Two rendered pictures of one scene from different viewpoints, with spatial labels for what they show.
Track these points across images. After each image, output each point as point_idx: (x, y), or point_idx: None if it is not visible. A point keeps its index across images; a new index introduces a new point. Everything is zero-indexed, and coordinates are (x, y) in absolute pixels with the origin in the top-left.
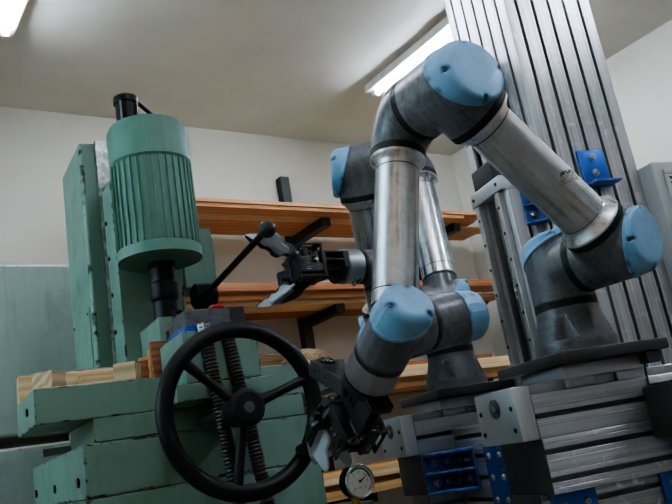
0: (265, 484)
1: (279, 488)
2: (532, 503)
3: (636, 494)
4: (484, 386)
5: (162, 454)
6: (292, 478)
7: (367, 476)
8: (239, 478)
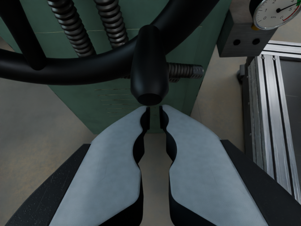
0: (80, 75)
1: (106, 80)
2: None
3: None
4: None
5: None
6: (128, 73)
7: (294, 5)
8: (31, 62)
